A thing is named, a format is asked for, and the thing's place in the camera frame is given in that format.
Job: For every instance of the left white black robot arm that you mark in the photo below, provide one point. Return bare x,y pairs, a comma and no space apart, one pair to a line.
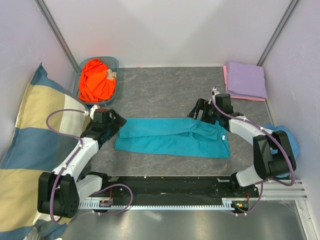
60,191

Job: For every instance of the left aluminium frame post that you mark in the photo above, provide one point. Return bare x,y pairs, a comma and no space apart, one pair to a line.
49,18

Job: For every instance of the grey slotted cable duct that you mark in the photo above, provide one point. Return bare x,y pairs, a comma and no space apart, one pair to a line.
97,204

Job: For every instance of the aluminium frame post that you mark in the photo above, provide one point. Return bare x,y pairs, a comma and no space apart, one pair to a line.
289,11
49,18

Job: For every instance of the blue plastic laundry basket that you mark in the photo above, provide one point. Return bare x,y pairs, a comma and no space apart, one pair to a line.
112,63

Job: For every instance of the right aluminium frame post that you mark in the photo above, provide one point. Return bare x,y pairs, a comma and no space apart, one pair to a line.
289,11

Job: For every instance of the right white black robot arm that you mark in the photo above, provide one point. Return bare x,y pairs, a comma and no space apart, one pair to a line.
266,166

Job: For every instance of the orange t shirt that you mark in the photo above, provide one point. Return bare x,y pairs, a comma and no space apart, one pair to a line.
93,85

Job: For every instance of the teal t shirt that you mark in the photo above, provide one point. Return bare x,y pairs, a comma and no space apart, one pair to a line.
173,136

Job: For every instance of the folded pink t shirt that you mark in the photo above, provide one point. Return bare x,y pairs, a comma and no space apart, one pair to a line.
250,98

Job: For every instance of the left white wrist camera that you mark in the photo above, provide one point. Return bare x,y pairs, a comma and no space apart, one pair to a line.
90,113

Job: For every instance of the blue bucket hat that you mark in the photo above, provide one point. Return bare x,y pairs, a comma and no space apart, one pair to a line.
292,140

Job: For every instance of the blue beige striped pillow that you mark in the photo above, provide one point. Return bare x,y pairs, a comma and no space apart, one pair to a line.
36,147

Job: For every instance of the folded purple t shirt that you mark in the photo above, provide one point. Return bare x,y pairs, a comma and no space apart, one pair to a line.
246,80

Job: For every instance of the beige crumpled cloth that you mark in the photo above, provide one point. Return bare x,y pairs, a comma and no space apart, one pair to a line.
111,75

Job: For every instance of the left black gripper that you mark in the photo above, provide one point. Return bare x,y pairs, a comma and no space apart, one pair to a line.
118,123

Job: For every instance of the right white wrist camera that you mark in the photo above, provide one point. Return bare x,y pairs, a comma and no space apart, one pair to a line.
214,91

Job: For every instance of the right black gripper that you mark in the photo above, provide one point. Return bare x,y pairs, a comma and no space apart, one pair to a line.
203,105

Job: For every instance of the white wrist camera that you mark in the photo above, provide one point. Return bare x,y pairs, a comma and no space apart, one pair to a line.
90,113
214,91

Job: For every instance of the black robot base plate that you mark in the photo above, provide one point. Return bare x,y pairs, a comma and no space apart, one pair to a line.
181,190

